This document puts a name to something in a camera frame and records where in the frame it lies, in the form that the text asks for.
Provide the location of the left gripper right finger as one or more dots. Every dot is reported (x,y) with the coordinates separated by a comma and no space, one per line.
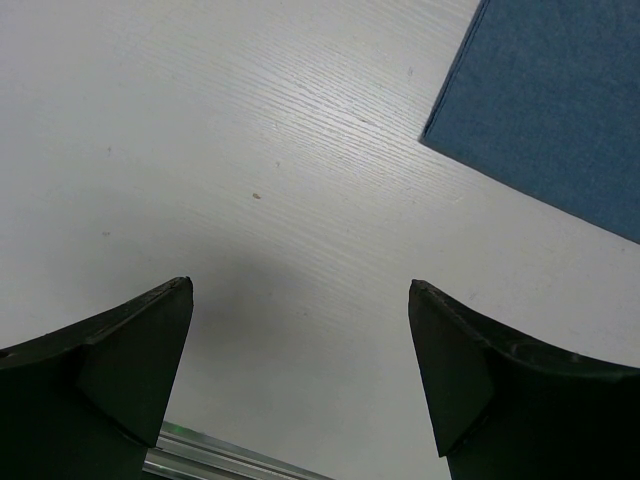
(505,405)

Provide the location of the blue cloth napkin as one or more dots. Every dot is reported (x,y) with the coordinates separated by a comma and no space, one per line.
(543,96)

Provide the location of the aluminium table edge rail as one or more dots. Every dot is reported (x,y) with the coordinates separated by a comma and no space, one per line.
(182,453)

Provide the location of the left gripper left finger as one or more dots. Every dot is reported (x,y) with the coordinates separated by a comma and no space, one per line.
(88,401)

